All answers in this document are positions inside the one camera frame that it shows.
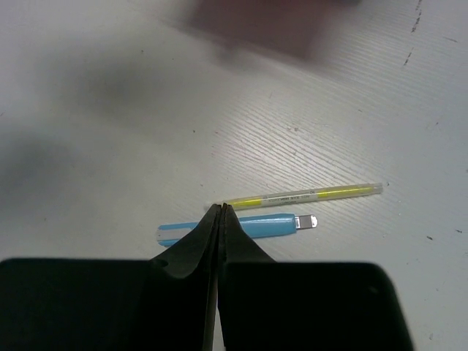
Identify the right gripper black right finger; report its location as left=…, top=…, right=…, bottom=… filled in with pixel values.
left=218, top=205, right=413, bottom=350

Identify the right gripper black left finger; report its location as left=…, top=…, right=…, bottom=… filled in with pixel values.
left=1, top=205, right=222, bottom=350

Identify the blue utility knife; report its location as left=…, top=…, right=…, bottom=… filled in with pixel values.
left=156, top=214, right=318, bottom=247

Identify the yellow highlighter pen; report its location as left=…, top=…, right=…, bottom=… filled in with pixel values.
left=222, top=183, right=383, bottom=210

